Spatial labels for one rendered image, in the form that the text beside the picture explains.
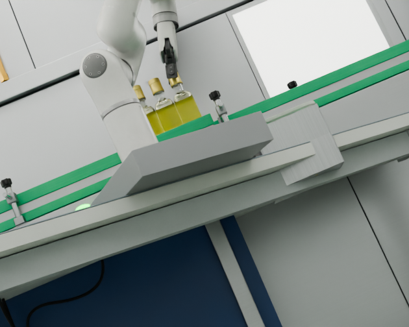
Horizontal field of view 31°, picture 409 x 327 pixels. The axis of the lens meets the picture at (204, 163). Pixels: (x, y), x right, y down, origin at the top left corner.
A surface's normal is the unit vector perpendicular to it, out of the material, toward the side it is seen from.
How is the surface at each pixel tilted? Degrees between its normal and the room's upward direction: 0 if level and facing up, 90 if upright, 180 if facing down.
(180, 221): 90
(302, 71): 90
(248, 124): 90
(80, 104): 90
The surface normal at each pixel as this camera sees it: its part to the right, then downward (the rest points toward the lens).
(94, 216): 0.39, -0.37
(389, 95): -0.05, -0.21
